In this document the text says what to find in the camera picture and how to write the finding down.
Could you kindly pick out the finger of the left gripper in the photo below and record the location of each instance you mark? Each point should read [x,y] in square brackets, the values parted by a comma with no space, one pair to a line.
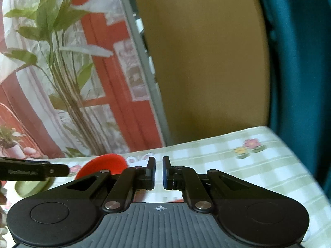
[56,170]

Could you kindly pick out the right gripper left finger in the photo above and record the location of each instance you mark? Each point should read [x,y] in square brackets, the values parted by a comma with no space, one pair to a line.
[129,181]

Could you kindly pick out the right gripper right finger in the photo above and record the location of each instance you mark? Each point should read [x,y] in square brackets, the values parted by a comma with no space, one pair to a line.
[186,180]

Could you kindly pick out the left hand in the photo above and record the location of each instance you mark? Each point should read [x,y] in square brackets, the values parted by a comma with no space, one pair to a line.
[3,201]

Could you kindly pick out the green square plate near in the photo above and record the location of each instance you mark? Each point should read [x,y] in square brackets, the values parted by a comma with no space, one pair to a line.
[28,188]

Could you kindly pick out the red bowl far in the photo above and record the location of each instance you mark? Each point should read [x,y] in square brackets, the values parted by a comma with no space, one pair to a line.
[112,162]

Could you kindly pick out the green checked tablecloth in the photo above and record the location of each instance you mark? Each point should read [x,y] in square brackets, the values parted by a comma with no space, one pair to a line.
[262,196]

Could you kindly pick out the printed backdrop cloth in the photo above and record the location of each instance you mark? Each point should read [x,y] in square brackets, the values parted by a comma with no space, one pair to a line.
[76,80]

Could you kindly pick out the wooden board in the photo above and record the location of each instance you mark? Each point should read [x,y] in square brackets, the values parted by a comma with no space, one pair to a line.
[211,62]

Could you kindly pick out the teal curtain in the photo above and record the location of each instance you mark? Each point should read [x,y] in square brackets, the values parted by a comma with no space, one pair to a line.
[298,33]

